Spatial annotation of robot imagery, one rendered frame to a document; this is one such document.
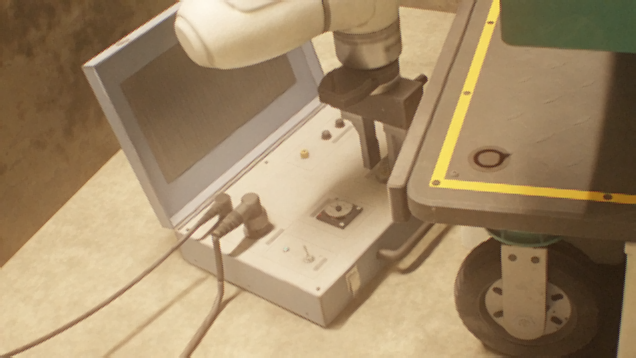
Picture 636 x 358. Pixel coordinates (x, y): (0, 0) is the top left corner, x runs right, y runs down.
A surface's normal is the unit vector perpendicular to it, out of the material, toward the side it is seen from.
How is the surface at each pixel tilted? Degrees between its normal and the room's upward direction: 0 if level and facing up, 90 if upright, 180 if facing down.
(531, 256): 90
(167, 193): 75
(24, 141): 90
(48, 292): 0
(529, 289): 90
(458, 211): 90
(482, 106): 0
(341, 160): 0
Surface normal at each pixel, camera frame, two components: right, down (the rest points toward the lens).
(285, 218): -0.14, -0.77
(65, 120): 0.88, 0.19
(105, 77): 0.72, 0.08
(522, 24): -0.30, 0.63
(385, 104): -0.61, 0.56
